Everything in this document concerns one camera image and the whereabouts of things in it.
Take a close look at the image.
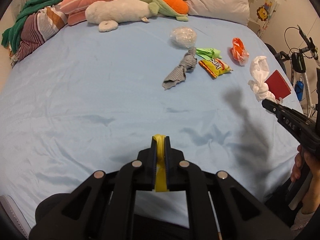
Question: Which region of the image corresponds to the red envelope packet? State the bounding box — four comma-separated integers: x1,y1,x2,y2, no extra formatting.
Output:
265,70,291,103

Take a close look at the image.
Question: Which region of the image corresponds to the orange plastic bag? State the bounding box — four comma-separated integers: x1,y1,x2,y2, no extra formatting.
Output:
230,37,249,66

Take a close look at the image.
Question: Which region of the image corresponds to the yellow chips bag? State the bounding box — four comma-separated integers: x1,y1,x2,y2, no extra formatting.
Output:
199,58,233,79

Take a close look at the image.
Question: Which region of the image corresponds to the grey quilted cloth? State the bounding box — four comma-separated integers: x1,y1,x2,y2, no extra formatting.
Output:
162,47,197,90

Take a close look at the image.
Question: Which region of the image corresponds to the green paper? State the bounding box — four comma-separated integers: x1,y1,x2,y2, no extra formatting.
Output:
196,48,222,61

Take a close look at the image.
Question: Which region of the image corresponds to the person right hand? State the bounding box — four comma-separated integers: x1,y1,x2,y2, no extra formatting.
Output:
290,145,319,182

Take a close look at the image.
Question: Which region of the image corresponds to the blue water bottle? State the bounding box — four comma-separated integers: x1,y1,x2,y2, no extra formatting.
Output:
295,76,304,101

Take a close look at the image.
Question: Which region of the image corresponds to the white knotted plastic bag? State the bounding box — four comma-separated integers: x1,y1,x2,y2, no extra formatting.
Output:
248,56,277,103

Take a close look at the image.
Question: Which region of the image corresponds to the white bicycle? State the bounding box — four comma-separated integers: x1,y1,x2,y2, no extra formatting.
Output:
266,26,319,118

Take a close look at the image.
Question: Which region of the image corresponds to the light blue bed sheet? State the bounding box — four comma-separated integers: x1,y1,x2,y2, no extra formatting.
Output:
1,17,298,226

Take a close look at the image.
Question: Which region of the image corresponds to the lion picture book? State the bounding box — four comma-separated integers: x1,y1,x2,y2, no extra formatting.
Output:
248,0,279,38

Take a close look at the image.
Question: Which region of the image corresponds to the white plush toy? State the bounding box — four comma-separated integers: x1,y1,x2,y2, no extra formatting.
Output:
85,0,157,33

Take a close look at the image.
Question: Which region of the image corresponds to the green orange turtle plush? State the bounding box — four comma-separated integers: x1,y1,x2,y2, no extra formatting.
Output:
140,0,189,22

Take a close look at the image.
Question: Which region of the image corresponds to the striped folded blanket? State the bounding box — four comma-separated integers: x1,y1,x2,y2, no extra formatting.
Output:
8,5,68,64

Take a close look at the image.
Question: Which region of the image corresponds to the green towel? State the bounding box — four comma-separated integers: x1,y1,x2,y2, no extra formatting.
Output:
1,0,63,54

